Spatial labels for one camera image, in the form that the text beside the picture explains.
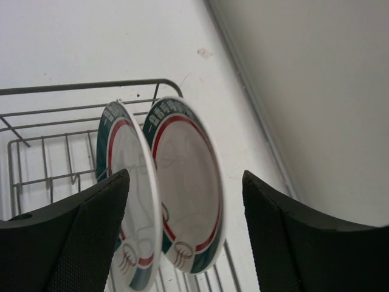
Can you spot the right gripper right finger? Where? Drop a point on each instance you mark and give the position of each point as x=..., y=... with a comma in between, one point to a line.
x=297, y=248

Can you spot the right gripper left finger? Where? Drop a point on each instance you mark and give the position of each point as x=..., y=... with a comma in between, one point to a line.
x=67, y=245

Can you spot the green red rimmed plate front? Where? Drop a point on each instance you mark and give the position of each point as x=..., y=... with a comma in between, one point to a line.
x=121, y=145

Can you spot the green red rimmed plate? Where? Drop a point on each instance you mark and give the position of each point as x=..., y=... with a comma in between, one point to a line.
x=190, y=185
x=121, y=145

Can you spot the green red rimmed plate back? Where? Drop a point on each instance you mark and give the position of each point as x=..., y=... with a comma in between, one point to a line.
x=190, y=185

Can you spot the metal wire dish rack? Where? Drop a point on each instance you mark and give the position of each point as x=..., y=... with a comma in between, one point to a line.
x=51, y=155

